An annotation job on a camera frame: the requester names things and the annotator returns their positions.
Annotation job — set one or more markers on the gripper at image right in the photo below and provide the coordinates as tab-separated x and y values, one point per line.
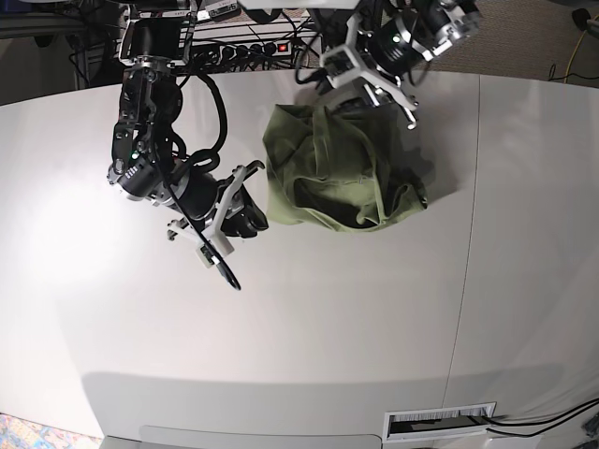
377	83

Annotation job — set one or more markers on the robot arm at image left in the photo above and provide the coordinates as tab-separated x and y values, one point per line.
150	160

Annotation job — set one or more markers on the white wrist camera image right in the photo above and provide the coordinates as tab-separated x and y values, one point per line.
341	66

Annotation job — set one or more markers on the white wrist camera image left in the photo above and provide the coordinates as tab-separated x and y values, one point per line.
208	255

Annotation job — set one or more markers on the green T-shirt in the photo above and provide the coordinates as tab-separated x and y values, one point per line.
337	169

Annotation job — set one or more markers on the table cable grommet slot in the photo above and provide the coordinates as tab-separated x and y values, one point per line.
437	424

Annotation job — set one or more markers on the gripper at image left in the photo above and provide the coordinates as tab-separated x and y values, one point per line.
222	209

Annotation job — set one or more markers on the black camera cable image right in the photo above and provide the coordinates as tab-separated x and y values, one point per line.
304	62

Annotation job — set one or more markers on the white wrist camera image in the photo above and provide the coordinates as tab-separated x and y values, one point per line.
341	66
208	255

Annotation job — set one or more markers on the white power strip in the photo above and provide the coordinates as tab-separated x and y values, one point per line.
265	49

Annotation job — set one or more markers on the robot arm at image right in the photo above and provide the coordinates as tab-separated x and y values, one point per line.
381	60

